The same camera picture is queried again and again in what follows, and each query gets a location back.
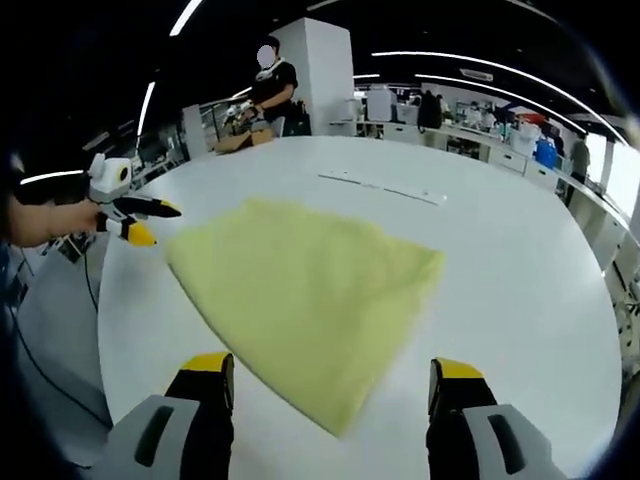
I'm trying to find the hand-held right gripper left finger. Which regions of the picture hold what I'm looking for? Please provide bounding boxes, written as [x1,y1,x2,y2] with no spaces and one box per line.
[92,351,236,480]

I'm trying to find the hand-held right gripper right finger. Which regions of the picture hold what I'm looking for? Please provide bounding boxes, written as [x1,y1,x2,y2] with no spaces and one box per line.
[425,357,569,480]

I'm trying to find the yellow black blue garment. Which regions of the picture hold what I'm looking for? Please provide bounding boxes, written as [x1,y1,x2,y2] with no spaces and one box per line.
[164,196,447,440]

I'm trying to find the person's left hand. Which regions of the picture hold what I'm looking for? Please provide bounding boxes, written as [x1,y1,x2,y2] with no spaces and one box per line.
[48,199,109,242]

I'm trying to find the brown cardboard box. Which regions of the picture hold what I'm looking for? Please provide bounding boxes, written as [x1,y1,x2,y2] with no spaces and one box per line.
[214,126,274,154]

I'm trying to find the large white container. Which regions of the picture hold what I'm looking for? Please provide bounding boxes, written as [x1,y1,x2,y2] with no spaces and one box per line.
[366,85,393,122]

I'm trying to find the black backpack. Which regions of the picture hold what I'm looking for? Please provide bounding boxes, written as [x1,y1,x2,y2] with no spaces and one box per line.
[418,90,444,131]

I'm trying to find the black cable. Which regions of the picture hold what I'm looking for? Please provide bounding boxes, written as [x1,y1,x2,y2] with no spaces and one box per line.
[78,238,102,312]

